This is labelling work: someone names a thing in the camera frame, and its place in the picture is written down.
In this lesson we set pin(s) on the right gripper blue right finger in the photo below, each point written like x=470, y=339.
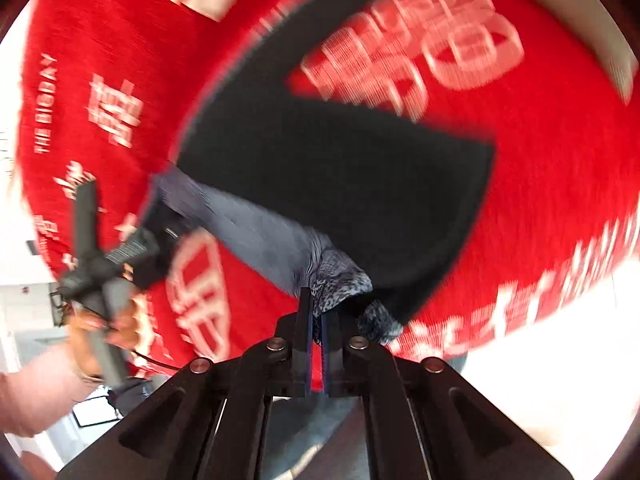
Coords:
x=325, y=333

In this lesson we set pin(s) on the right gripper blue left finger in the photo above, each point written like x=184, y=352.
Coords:
x=302, y=344

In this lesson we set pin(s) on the black pants with grey waistband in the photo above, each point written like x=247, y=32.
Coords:
x=365, y=208

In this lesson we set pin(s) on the person's left hand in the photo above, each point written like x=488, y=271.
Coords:
x=91, y=337

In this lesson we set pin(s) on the red blanket with white characters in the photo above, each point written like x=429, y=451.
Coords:
x=109, y=84

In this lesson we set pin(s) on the white pillow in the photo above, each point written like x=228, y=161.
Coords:
x=593, y=23

